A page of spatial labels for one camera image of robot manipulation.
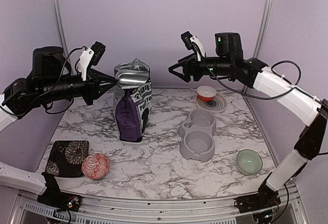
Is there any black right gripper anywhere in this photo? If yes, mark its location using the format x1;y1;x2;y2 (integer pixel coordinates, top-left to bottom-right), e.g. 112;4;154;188
168;51;233;82

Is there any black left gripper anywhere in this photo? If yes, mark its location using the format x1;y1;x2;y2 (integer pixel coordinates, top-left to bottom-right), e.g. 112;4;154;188
40;68;117;105

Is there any silver metal scoop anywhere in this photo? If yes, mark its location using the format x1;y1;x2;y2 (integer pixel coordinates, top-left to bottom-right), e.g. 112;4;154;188
115;69;149;89

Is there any purple puppy food bag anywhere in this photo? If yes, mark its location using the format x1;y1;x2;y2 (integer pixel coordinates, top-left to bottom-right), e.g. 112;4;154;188
113;58;152;142

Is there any grey double pet bowl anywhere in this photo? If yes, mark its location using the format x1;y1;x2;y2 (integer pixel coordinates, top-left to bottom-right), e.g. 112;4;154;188
178;109;216;162

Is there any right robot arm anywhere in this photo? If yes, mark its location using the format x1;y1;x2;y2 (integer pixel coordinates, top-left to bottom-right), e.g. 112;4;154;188
169;31;327;208

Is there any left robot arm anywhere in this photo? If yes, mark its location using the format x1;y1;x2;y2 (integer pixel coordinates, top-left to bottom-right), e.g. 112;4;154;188
1;42;117;130

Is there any orange white ceramic bowl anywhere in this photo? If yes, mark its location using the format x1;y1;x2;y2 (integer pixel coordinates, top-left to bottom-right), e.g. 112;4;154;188
196;86;217;101

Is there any spiral pattern ceramic plate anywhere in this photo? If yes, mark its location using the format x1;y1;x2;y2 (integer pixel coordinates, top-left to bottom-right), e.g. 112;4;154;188
196;93;227;114

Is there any black floral square plate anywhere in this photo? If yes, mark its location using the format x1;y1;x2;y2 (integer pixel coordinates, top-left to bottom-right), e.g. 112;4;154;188
45;140;89;178

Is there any red patterned ceramic bowl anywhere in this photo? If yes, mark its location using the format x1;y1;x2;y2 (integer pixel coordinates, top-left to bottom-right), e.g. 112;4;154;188
81;153;110;180

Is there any pale green glass bowl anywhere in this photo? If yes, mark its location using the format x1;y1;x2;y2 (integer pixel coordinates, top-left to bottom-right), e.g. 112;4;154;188
236;149;263;175

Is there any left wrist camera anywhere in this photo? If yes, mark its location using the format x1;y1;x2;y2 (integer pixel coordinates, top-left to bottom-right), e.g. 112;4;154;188
75;42;106;81

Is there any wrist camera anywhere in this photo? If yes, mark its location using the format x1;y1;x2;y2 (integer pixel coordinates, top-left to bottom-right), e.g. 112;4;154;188
75;42;106;81
180;31;206;62

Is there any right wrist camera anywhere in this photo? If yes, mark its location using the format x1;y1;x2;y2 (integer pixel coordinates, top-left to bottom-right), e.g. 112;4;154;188
180;31;206;62

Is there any aluminium left corner post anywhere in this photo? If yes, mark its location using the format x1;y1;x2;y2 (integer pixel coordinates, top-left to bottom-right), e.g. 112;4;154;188
51;0;69;56

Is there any aluminium corner post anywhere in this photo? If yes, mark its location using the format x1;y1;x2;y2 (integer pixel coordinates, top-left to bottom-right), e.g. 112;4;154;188
253;0;274;58
51;0;69;56

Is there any aluminium right corner post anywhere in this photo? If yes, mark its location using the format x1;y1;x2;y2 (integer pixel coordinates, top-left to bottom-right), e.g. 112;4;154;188
253;0;274;58

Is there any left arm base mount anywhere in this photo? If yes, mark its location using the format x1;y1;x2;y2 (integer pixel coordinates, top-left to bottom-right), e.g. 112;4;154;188
37;172;82;212

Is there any aluminium front frame rail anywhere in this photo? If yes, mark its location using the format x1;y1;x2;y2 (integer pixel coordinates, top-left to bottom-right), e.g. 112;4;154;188
9;185;308;223

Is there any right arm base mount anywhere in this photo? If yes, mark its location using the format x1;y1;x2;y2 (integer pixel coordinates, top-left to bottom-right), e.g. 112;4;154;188
234;179;281;213

